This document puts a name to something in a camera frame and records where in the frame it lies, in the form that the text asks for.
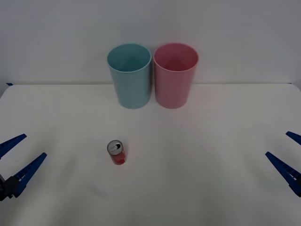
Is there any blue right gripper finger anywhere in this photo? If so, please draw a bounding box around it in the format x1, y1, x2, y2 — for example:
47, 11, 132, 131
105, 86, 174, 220
285, 131, 301, 145
265, 151, 301, 198

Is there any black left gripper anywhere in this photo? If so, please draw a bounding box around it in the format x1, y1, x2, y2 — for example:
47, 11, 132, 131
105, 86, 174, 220
0, 134, 48, 202

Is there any red drink can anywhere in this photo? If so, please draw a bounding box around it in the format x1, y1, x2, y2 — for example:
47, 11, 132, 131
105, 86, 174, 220
107, 139, 127, 166

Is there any pale blue plastic bin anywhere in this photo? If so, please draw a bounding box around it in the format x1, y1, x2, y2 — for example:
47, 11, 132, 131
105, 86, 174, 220
107, 42, 151, 110

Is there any pink plastic bin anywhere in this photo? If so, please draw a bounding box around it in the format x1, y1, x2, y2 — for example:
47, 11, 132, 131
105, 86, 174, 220
153, 42, 199, 109

